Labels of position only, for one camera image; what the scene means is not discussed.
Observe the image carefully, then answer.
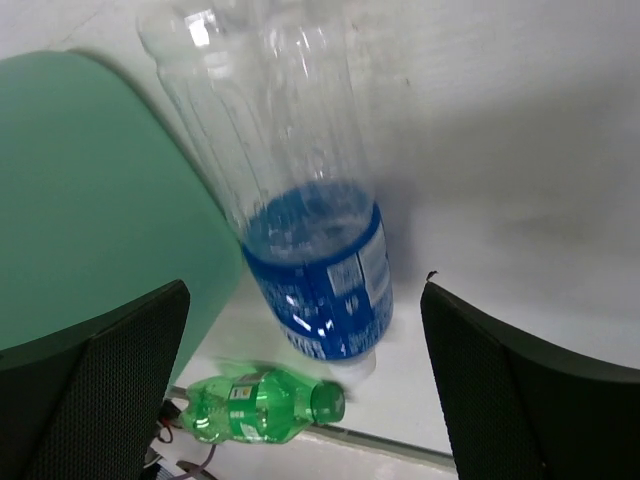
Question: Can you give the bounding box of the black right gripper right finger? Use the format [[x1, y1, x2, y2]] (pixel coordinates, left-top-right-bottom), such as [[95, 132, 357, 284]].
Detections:
[[420, 281, 639, 479]]

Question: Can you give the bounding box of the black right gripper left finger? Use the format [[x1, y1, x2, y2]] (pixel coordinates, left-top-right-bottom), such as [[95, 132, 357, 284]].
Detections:
[[1, 280, 190, 480]]

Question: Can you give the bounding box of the blue label plastic bottle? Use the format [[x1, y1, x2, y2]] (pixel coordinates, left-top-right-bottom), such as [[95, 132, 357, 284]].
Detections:
[[137, 1, 393, 386]]

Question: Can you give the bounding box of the green plastic bin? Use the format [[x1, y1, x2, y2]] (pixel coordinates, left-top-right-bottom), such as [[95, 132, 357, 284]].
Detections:
[[1, 51, 242, 374]]

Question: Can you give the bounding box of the green soda bottle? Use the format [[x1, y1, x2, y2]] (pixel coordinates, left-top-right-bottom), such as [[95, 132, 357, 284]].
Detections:
[[179, 366, 346, 444]]

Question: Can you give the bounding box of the aluminium front rail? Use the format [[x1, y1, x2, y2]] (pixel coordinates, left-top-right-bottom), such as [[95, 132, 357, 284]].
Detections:
[[164, 384, 456, 469]]

